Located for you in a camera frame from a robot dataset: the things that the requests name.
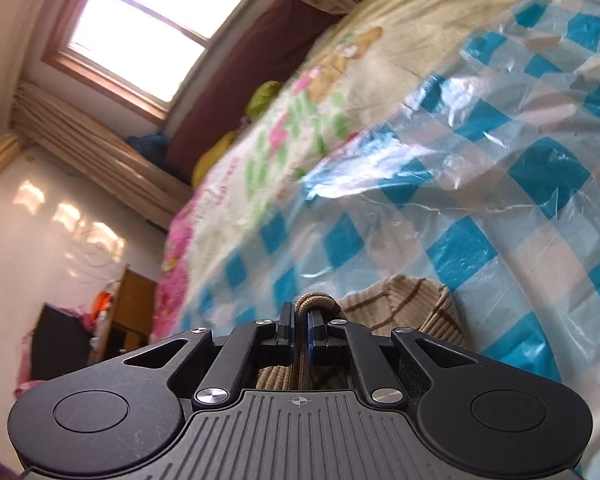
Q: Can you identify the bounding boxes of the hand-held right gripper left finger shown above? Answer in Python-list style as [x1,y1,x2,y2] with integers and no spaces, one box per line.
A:
[107,302,296,409]

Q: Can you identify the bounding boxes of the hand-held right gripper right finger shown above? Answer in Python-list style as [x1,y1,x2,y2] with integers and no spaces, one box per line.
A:
[307,312,493,407]

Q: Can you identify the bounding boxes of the beige brown-striped knit sweater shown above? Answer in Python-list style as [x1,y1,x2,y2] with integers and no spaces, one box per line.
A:
[255,272,468,391]

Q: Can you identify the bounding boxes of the wooden side cabinet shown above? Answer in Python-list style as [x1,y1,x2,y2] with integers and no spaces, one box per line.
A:
[95,267,158,361]

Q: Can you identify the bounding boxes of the orange item on desk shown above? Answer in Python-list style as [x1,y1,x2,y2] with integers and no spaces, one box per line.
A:
[92,290,113,323]

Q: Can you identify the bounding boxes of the yellow pillow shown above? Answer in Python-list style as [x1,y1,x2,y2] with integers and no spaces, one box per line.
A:
[191,130,241,188]

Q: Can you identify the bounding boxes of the blue white checkered plastic sheet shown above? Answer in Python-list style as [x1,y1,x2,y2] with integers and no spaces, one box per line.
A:
[177,0,600,480]

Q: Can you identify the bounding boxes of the black monitor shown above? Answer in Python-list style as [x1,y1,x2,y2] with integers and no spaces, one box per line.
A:
[30,302,96,383]

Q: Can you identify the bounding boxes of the blue cloth bundle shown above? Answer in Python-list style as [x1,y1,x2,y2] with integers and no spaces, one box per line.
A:
[125,132,168,166]

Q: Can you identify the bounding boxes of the green pillow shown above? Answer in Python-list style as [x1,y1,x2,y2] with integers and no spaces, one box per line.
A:
[245,80,283,121]

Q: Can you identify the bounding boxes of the floral cartoon printed bedsheet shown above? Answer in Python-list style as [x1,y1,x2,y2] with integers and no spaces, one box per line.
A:
[152,0,581,341]

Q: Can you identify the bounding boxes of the maroon headboard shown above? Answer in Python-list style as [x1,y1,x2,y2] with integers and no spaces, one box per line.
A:
[165,0,341,183]

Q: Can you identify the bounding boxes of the wooden framed window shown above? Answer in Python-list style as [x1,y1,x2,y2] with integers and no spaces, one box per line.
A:
[42,0,276,121]

